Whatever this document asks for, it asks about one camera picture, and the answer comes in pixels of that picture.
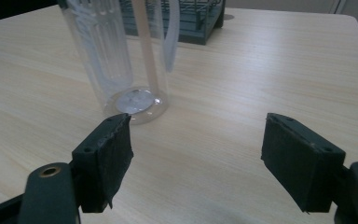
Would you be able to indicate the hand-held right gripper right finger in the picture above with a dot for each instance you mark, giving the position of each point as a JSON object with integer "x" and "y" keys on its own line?
{"x": 301, "y": 161}

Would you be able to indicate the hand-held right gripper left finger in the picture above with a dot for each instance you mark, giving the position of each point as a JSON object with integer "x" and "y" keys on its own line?
{"x": 105, "y": 161}

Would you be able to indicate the clear plastic measuring cup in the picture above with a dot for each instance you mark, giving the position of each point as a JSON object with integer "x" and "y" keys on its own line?
{"x": 118, "y": 59}

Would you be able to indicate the beige straw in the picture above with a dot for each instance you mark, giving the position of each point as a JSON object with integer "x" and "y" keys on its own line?
{"x": 147, "y": 46}

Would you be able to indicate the white translucent straw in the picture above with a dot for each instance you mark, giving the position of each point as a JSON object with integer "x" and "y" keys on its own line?
{"x": 171, "y": 40}

